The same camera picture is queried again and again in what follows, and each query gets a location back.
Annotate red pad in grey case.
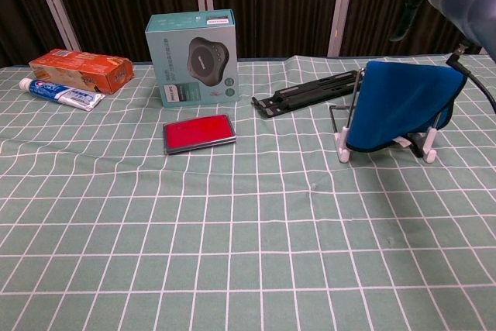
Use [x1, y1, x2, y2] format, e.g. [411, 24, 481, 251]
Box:
[162, 113, 236, 156]

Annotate black folding laptop stand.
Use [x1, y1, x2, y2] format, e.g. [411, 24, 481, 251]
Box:
[250, 69, 367, 119]

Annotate green white checked tablecloth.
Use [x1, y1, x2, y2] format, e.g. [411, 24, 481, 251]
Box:
[0, 53, 496, 331]

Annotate orange cardboard carton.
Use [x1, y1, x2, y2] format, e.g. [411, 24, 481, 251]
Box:
[29, 48, 135, 95]

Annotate metal wire rack white feet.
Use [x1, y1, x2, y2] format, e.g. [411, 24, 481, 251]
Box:
[328, 68, 439, 164]

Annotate white blue toothpaste tube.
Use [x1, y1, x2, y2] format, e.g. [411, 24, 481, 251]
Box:
[19, 78, 106, 112]

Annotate dark blue cloth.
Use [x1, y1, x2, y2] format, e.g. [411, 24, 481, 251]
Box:
[346, 60, 468, 158]

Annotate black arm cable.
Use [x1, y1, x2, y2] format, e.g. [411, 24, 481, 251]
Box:
[445, 42, 496, 109]

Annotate teal speakerphone product box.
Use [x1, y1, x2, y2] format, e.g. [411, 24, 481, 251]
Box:
[144, 8, 239, 109]

